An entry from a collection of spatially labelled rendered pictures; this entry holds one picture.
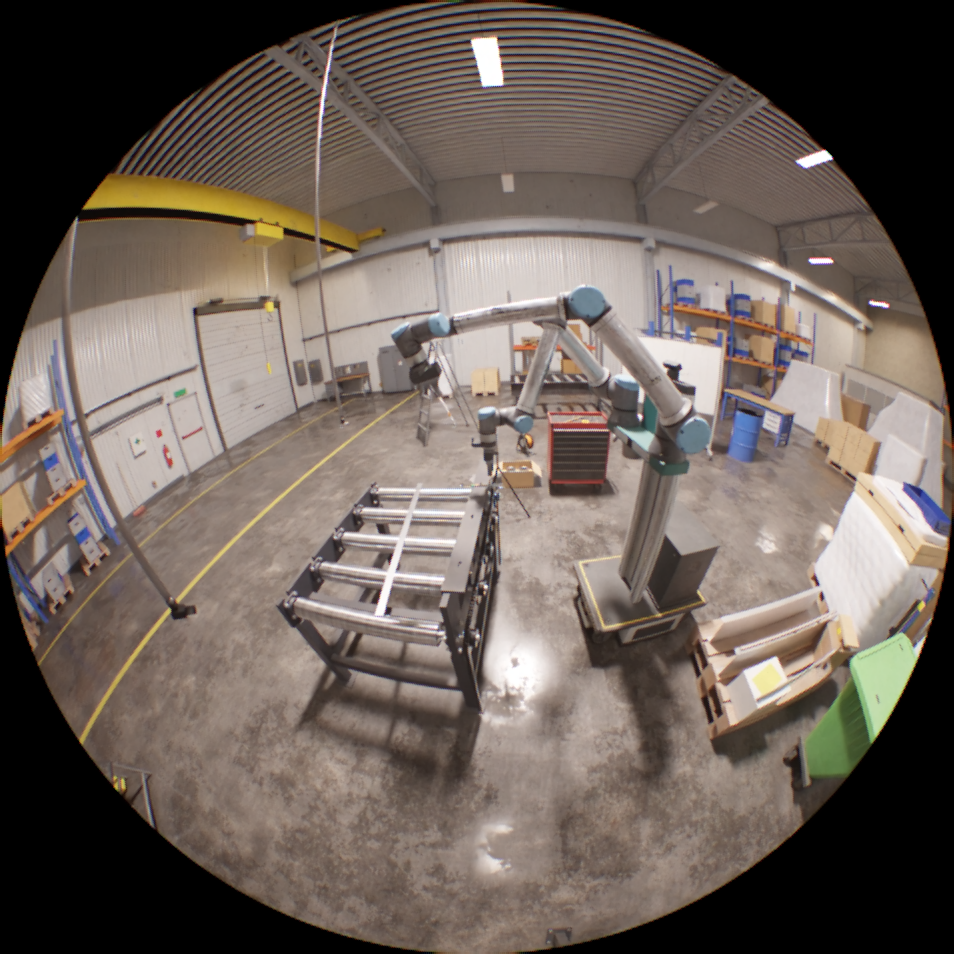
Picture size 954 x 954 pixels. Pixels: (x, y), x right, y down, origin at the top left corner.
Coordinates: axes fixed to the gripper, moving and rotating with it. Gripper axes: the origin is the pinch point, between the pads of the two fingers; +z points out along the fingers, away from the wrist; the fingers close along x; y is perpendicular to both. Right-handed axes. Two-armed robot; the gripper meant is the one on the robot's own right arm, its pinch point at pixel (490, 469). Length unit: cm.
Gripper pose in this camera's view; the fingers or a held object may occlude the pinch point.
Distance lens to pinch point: 164.8
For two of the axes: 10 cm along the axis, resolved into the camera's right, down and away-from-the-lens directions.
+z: 0.8, 8.8, 4.6
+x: 1.4, -4.7, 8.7
